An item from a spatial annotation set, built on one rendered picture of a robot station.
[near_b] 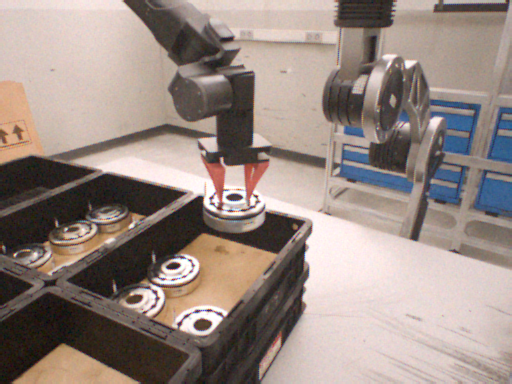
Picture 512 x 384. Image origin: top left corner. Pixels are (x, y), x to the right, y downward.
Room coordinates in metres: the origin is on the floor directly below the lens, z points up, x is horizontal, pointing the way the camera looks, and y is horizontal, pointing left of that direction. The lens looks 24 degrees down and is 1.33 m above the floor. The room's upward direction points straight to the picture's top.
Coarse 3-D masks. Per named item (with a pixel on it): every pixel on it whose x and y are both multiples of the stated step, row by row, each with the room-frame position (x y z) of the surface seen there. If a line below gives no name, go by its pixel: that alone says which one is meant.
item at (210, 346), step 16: (176, 208) 0.79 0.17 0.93; (304, 224) 0.72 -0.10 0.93; (128, 240) 0.66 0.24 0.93; (304, 240) 0.68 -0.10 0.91; (96, 256) 0.60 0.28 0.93; (288, 256) 0.61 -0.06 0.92; (80, 272) 0.56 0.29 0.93; (272, 272) 0.55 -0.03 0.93; (64, 288) 0.51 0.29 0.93; (80, 288) 0.51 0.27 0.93; (256, 288) 0.51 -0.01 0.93; (112, 304) 0.47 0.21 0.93; (144, 320) 0.44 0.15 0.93; (224, 320) 0.44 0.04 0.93; (240, 320) 0.46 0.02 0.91; (176, 336) 0.41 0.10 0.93; (192, 336) 0.41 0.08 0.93; (208, 336) 0.41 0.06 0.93; (224, 336) 0.42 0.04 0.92; (208, 352) 0.39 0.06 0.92
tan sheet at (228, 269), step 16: (208, 240) 0.82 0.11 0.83; (224, 240) 0.82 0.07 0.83; (192, 256) 0.75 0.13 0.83; (208, 256) 0.75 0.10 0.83; (224, 256) 0.75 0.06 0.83; (240, 256) 0.75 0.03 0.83; (256, 256) 0.75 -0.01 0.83; (272, 256) 0.75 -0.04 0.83; (208, 272) 0.69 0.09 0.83; (224, 272) 0.69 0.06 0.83; (240, 272) 0.69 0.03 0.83; (256, 272) 0.69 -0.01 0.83; (208, 288) 0.64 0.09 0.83; (224, 288) 0.64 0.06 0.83; (240, 288) 0.64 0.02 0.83; (176, 304) 0.59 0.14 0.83; (192, 304) 0.59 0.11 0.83; (208, 304) 0.59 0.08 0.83; (224, 304) 0.59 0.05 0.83
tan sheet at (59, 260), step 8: (136, 216) 0.94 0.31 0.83; (144, 216) 0.94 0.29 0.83; (112, 232) 0.86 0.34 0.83; (120, 232) 0.86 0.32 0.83; (104, 240) 0.82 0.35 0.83; (56, 256) 0.75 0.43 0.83; (64, 256) 0.75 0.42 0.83; (72, 256) 0.75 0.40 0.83; (80, 256) 0.75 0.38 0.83; (56, 264) 0.72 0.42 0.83; (48, 272) 0.69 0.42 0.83
